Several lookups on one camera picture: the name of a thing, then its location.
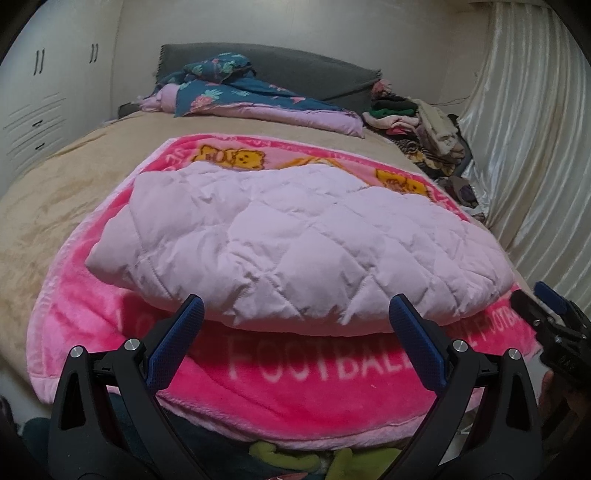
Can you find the pile of clothes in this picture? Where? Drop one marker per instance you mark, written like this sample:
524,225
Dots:
434,129

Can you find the pink quilted jacket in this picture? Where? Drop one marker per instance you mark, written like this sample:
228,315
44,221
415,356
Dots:
286,240

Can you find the cream satin curtain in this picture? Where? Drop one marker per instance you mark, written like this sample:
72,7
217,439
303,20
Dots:
531,115

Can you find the white wardrobe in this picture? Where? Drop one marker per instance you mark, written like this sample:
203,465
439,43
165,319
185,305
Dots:
51,92

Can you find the pink printed blanket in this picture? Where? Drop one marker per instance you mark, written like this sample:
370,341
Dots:
277,369

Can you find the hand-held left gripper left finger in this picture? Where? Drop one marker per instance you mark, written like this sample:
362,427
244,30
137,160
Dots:
178,339

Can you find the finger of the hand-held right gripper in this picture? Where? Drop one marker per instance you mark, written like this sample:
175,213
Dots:
526,307
550,297

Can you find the blue floral quilt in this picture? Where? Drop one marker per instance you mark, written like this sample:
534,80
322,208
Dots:
240,94

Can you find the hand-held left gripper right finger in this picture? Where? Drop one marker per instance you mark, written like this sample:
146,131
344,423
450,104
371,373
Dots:
418,339

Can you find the beige bed cover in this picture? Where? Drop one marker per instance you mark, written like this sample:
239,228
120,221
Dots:
60,184

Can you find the grey headboard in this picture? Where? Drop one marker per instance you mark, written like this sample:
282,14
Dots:
300,69

